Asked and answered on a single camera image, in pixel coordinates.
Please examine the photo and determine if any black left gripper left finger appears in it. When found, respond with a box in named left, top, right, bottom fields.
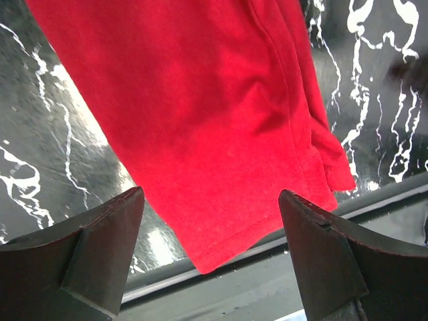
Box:
left=1, top=187, right=144, bottom=320

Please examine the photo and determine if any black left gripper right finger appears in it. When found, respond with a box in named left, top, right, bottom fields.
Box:
left=279, top=190, right=427, bottom=320

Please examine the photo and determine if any red t shirt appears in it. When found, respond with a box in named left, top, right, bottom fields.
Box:
left=28, top=1, right=355, bottom=274

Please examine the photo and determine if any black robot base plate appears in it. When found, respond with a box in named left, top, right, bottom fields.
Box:
left=120, top=172, right=428, bottom=321

